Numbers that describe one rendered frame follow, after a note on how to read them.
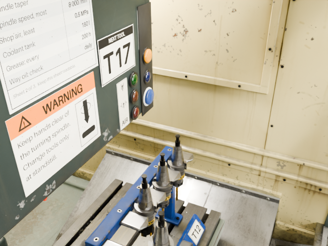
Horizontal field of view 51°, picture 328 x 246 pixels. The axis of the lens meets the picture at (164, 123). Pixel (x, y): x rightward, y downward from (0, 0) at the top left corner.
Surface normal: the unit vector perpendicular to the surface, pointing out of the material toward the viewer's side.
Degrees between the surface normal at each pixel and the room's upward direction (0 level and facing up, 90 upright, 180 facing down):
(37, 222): 0
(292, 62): 91
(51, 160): 90
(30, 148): 90
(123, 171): 24
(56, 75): 90
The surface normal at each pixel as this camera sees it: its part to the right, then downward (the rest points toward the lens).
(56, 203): 0.00, -0.86
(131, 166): -0.18, -0.60
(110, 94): 0.90, 0.22
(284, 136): -0.43, 0.46
